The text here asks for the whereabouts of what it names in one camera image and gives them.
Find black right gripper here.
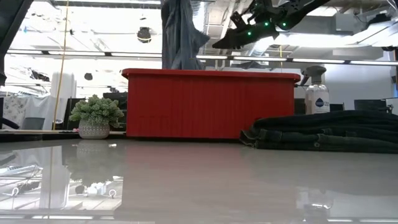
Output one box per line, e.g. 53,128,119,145
213,0,290,50

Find blue white striped shirt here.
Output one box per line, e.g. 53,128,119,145
160,0,211,71

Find dark blue denim jeans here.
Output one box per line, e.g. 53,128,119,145
239,109,398,154

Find red plastic laundry bin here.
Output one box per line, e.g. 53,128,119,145
121,68,302,139

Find grey trash bin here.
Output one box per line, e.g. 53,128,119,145
21,117,46,131

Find long ceiling light bar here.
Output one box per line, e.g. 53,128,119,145
6,48,398,67

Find black round ceiling fixture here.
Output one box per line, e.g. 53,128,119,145
137,27,152,44

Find white spray bottle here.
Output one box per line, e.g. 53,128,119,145
300,65,331,115

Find green potted plant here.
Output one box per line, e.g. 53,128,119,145
68,95,125,140

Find white cabinet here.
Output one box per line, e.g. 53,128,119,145
51,72,77,99

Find black cabinet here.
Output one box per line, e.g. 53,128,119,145
63,98,86,131

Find white hanging cloth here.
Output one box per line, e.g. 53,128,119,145
2,95,68,131

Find silver ventilation duct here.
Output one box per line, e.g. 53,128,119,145
248,0,312,57

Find yellow hanging strap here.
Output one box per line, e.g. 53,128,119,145
52,0,70,131

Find black cable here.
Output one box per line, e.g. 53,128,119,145
0,117,20,130

